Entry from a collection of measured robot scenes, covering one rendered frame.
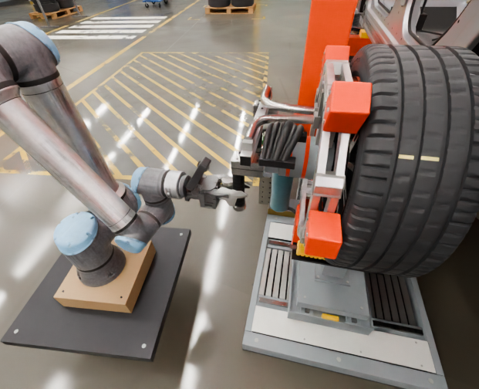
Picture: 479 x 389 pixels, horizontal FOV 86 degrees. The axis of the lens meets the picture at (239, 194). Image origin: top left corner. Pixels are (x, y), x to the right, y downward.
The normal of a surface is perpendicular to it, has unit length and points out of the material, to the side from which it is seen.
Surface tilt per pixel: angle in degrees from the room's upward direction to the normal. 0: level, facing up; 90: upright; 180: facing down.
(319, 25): 90
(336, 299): 0
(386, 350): 0
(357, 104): 35
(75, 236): 6
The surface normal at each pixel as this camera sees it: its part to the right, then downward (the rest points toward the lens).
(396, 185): -0.21, 0.25
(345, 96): -0.14, -0.21
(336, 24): -0.22, 0.68
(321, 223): -0.03, -0.73
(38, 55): 0.93, 0.20
